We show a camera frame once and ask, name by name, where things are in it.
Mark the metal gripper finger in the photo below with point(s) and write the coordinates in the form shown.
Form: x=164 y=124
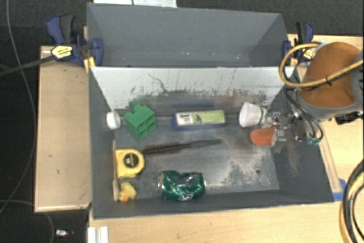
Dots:
x=278 y=142
x=272 y=118

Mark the orange oval sponge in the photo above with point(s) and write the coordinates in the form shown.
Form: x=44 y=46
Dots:
x=261 y=136

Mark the black cylinder on white bracket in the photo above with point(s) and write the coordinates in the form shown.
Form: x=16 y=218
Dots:
x=345 y=118

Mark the crushed green can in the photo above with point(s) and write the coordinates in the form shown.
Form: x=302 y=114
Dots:
x=183 y=185

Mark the pale wood board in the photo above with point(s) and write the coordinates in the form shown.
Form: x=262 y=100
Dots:
x=62 y=136

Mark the white round cap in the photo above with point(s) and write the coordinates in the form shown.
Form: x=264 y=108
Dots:
x=113 y=119

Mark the grey metal bin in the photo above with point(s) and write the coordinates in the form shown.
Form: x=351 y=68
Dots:
x=182 y=37

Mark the yellow tape measure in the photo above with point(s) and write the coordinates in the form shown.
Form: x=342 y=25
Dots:
x=129 y=162

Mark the black bottle brush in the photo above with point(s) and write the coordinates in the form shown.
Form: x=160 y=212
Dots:
x=176 y=147

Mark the green toy brick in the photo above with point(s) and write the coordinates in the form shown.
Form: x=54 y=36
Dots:
x=140 y=122

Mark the yellow rubber duck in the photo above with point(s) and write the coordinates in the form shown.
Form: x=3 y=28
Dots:
x=127 y=192

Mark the green and blue packet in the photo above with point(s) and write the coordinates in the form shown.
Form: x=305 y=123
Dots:
x=199 y=119

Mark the white light bulb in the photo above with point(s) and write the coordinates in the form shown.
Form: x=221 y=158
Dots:
x=251 y=114

